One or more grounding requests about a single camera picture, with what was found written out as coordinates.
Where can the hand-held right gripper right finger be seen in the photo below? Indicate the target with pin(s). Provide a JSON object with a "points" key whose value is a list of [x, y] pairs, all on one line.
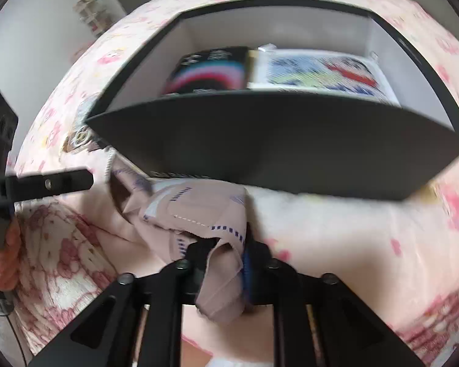
{"points": [[248, 275]]}

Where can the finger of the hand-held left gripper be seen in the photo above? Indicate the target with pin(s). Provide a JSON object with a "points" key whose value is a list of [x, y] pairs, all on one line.
{"points": [[49, 184]]}

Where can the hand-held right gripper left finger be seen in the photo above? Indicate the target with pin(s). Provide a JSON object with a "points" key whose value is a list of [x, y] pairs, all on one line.
{"points": [[195, 271]]}

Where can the pink cloth pouch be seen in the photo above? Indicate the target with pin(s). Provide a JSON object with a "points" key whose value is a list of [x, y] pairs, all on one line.
{"points": [[199, 206]]}

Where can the large black storage box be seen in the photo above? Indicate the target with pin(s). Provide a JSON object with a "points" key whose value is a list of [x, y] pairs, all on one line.
{"points": [[252, 145]]}

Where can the black package with rainbow print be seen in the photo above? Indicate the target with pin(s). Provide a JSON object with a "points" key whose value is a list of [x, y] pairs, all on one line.
{"points": [[206, 72]]}

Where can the person's left hand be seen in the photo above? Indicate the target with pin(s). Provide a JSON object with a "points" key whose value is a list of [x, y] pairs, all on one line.
{"points": [[7, 263]]}

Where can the brown patterned item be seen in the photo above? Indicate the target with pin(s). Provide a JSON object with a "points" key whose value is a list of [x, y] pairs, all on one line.
{"points": [[78, 139]]}

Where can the white quilt with red print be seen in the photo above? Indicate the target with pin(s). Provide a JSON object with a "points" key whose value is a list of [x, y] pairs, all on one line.
{"points": [[61, 256]]}

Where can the white storage shelf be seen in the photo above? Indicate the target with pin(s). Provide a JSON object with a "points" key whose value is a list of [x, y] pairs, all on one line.
{"points": [[91, 11]]}

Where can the pink cartoon printed blanket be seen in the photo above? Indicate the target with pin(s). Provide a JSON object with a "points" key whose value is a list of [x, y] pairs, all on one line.
{"points": [[137, 26]]}

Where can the cartoon printed flat packet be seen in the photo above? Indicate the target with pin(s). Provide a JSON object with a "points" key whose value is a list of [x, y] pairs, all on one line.
{"points": [[310, 70]]}

